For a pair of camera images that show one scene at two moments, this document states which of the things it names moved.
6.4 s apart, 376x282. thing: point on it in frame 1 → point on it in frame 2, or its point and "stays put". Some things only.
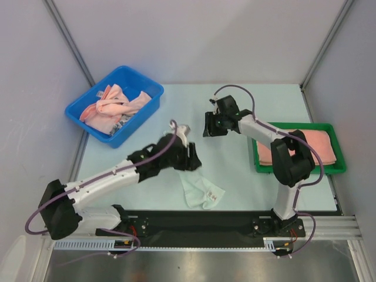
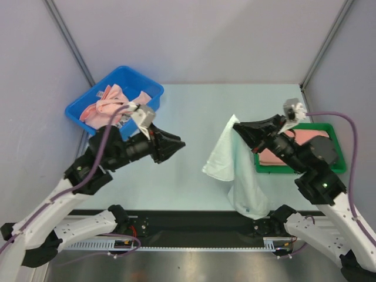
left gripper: (190, 163) → (163, 144)
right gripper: (210, 124) → (265, 136)
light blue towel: (200, 192) → (234, 161)
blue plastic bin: (132, 82) stays put
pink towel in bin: (102, 115) stays put
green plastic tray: (338, 168) stays put
